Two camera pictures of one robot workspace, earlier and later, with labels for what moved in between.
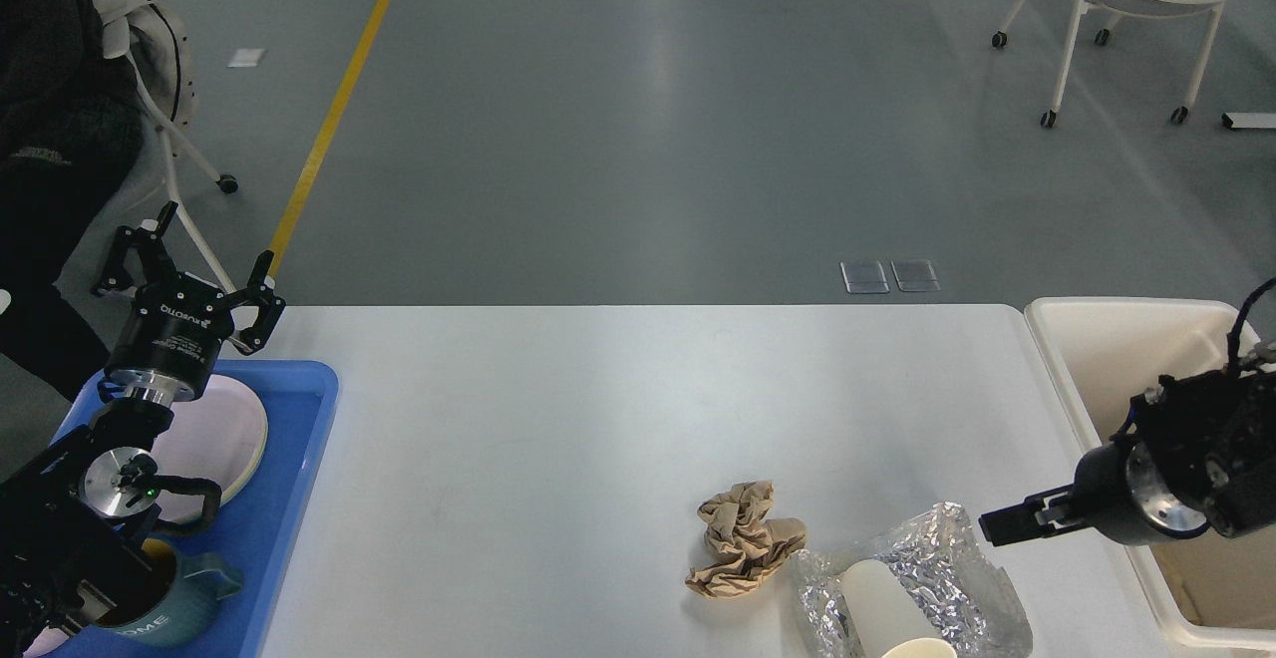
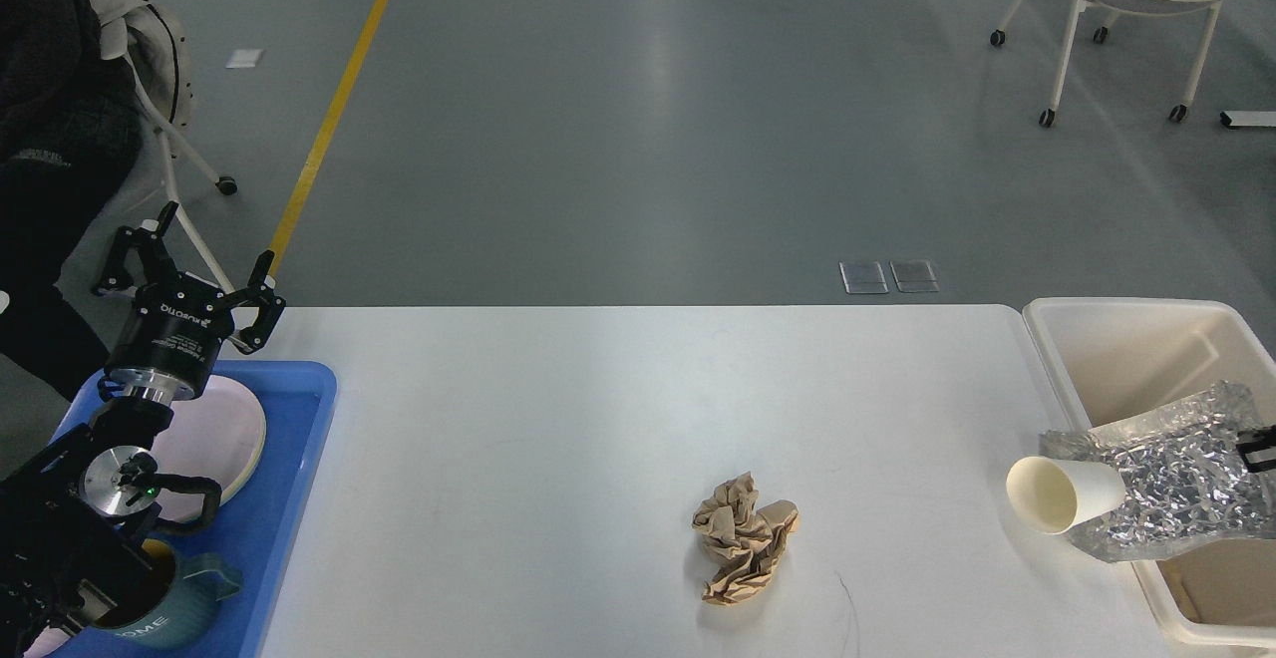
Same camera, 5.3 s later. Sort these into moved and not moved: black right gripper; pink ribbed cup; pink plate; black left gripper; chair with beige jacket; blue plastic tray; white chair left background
Moved: black right gripper
Not moved: chair with beige jacket; pink ribbed cup; blue plastic tray; white chair left background; pink plate; black left gripper
